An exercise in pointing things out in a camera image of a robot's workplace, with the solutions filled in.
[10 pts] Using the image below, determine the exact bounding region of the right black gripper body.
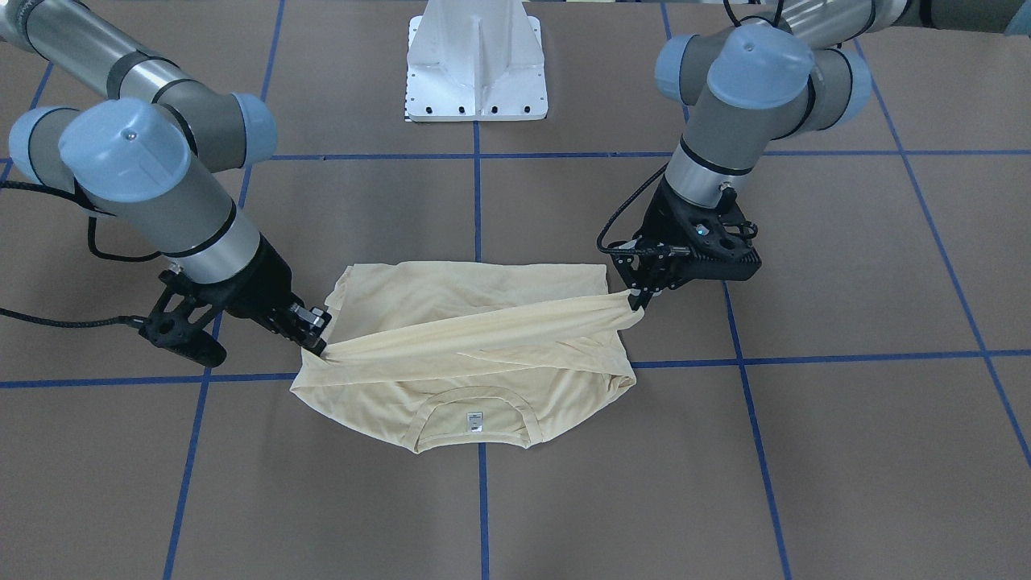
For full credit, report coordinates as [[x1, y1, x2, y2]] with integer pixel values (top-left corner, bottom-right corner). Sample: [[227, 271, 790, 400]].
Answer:
[[139, 238, 332, 367]]

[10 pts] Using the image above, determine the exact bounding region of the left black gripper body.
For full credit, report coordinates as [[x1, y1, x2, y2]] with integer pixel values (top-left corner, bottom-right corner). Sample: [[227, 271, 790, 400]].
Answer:
[[605, 179, 762, 300]]

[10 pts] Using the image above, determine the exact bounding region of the cream long sleeve shirt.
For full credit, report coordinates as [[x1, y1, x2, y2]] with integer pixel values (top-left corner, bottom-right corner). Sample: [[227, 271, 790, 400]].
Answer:
[[291, 261, 644, 453]]

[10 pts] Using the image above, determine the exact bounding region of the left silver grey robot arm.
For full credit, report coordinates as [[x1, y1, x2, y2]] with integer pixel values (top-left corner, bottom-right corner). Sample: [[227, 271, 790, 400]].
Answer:
[[598, 1, 1029, 311]]

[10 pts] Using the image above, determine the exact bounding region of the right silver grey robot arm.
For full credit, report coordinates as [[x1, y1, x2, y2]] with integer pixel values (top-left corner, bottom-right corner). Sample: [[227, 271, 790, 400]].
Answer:
[[2, 1, 331, 367]]

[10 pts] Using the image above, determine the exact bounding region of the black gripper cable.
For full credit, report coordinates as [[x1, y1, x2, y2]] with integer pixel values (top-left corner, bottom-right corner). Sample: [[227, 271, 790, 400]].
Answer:
[[0, 177, 162, 329]]

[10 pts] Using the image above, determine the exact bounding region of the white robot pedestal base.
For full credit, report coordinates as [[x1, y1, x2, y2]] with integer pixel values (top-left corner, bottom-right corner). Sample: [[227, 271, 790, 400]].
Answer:
[[404, 1, 548, 122]]

